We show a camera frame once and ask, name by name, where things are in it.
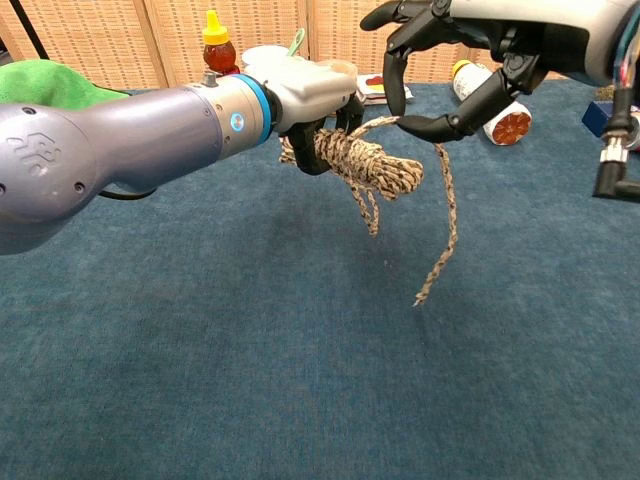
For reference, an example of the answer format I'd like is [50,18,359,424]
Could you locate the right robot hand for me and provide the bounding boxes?
[359,0,640,144]

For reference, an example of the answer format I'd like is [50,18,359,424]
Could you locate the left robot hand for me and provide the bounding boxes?
[244,52,366,176]

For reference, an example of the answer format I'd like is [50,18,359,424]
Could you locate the beige speckled braided rope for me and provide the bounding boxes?
[278,115,459,308]

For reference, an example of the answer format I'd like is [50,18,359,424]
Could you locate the clear snack jar red label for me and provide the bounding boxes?
[322,59,359,77]

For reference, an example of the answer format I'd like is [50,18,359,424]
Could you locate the green plastic spoon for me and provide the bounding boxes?
[285,27,306,57]

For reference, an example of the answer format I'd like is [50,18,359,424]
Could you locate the wrapped cake snack packet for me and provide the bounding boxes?
[355,71,415,107]

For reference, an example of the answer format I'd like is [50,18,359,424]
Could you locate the honey bear bottle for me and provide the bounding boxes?
[201,9,240,77]

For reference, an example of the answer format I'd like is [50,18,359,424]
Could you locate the dark blue carton box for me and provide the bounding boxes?
[581,99,620,140]

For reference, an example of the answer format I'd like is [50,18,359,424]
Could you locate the white drink bottle yellow cap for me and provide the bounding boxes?
[451,59,534,147]

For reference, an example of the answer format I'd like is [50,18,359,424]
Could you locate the bamboo folding screen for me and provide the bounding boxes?
[0,0,640,90]

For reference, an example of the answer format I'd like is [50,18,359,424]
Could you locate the green microfibre cloth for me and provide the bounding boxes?
[0,58,131,106]

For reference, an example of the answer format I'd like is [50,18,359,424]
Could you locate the black tripod stand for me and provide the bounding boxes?
[9,0,50,61]

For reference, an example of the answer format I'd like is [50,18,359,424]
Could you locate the blue table cloth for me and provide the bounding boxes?
[0,79,640,480]

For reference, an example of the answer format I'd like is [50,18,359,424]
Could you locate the light blue handled cup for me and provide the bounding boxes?
[241,44,301,70]

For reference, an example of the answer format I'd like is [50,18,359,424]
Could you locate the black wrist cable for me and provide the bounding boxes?
[592,87,640,199]

